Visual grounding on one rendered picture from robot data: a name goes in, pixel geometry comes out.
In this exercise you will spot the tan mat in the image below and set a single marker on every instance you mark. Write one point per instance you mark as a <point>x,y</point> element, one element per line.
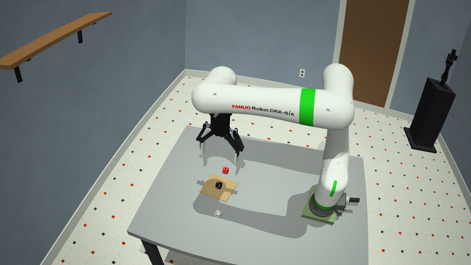
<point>209,188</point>

